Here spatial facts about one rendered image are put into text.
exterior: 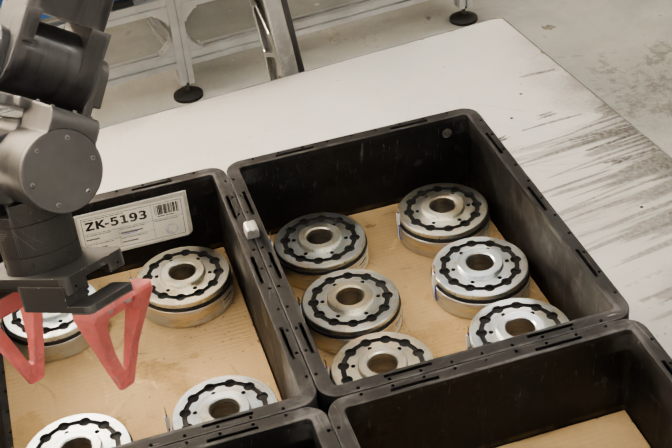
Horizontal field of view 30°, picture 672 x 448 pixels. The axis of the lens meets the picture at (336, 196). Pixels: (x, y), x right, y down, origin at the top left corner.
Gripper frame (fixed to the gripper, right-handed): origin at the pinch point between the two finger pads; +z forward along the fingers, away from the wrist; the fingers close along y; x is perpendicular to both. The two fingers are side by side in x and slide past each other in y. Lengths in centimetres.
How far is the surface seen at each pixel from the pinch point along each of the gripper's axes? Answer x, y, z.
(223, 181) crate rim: -41.5, 16.7, -2.1
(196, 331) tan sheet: -31.2, 16.6, 11.1
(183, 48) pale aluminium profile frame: -190, 146, 6
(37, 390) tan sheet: -17.2, 26.7, 11.5
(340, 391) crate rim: -19.8, -9.0, 11.0
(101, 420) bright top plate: -13.9, 15.0, 12.4
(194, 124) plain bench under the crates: -83, 55, 1
